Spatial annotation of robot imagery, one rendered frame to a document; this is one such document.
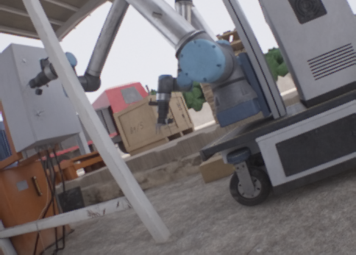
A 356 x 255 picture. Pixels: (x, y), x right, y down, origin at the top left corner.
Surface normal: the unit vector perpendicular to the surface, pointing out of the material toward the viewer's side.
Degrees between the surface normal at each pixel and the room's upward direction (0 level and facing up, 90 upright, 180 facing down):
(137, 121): 90
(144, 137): 90
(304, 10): 90
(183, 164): 88
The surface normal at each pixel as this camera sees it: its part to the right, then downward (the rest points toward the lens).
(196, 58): -0.35, 0.20
